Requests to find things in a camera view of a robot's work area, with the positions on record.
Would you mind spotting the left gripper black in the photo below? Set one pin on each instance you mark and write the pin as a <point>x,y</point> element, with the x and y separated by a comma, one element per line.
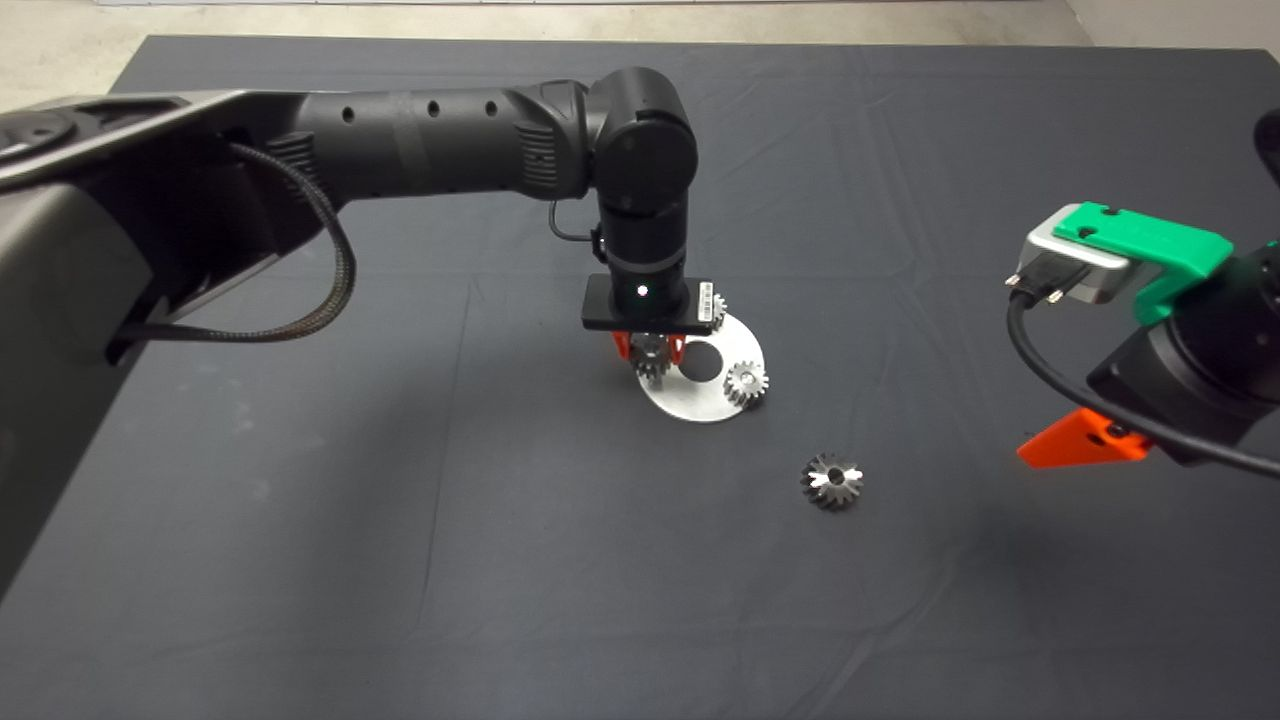
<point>640,310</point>

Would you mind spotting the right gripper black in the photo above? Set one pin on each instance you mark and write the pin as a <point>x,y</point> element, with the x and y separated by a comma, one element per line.
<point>1150,400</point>

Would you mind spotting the small steel spur gear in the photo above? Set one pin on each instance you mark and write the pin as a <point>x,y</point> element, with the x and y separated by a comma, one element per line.
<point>747,384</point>
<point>720,312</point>
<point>650,366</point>

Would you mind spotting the large dark steel gear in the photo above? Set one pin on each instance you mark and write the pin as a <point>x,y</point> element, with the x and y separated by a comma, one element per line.
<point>818,488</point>

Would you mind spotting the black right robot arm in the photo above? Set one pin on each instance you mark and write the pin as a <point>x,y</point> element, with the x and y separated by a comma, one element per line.
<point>1245,330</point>

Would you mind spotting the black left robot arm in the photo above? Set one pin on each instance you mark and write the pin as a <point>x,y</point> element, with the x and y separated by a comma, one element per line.
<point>430,130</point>

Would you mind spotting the round metal plate with hole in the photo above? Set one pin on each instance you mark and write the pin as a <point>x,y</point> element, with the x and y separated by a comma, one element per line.
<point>700,405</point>

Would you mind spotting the dark grey table cloth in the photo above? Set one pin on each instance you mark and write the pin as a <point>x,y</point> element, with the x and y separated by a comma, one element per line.
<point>600,620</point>

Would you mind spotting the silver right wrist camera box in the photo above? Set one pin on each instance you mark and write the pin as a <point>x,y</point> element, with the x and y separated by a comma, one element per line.
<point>1100,282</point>

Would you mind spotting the green right wrist camera mount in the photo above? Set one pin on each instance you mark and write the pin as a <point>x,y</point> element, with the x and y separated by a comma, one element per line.
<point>1150,238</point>

